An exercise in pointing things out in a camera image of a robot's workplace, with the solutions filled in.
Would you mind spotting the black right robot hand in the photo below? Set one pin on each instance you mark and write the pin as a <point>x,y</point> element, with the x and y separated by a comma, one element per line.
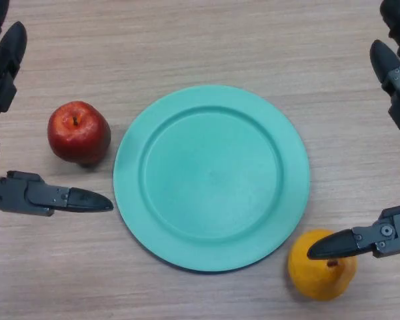
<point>396,233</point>

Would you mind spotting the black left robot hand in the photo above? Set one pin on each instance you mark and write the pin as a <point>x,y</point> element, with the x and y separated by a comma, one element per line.
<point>36,196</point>

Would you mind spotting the red apple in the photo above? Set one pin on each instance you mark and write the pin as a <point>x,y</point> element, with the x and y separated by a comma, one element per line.
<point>78,136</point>

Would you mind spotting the green round plate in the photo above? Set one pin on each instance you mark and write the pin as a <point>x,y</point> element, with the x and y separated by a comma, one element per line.
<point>213,180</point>

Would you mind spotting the yellow pear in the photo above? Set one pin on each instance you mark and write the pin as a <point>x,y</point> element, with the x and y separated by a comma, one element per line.
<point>320,281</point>

